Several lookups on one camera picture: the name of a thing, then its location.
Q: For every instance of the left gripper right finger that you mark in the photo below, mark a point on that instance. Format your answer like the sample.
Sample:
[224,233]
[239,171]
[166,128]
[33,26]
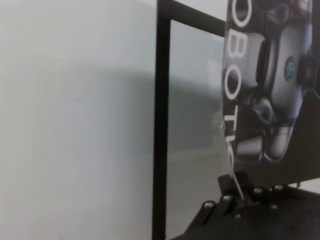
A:
[246,187]

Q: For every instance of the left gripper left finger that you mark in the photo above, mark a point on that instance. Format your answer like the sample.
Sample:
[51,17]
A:
[230,190]

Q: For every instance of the black robot print poster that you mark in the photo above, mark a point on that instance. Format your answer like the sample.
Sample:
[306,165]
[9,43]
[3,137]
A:
[287,155]

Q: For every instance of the black tape frame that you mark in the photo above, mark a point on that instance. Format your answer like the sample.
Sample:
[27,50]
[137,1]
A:
[161,125]

